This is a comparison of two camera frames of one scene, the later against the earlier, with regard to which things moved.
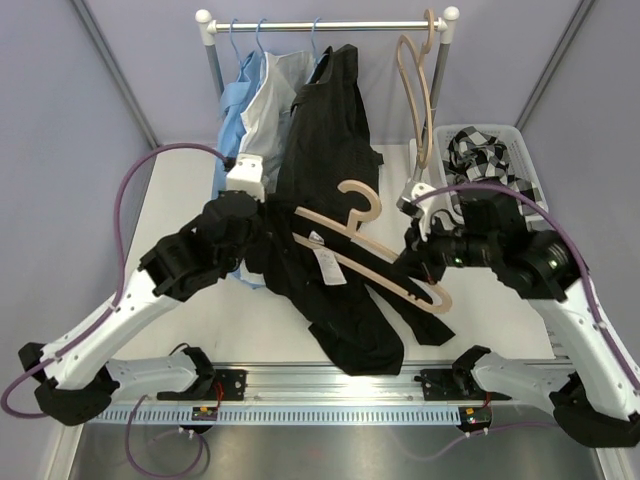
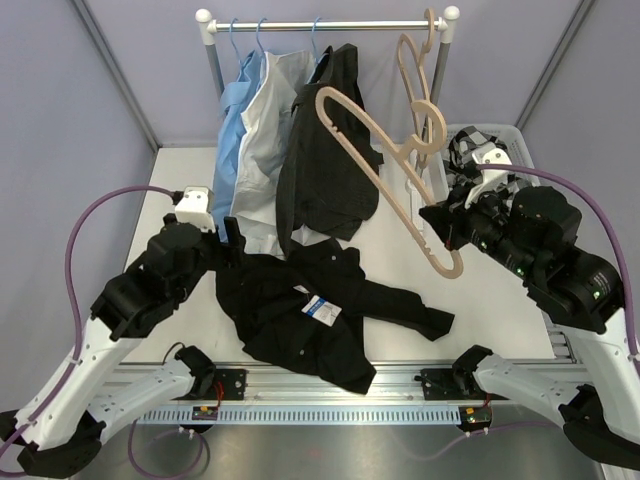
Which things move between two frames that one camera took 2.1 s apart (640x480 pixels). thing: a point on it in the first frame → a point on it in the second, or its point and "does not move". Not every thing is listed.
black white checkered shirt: x=475 y=158 does not move
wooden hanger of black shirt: x=352 y=231 → x=428 y=136
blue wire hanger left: x=232 y=20 does not move
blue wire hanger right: x=312 y=38 does not move
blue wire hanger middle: x=258 y=25 does not move
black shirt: x=316 y=237 → x=308 y=307
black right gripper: x=418 y=257 → x=449 y=219
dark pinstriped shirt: x=328 y=140 does not move
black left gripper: x=261 y=232 → x=228 y=256
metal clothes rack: x=212 y=33 does not move
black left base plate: x=233 y=386 does not move
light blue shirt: x=233 y=101 does not move
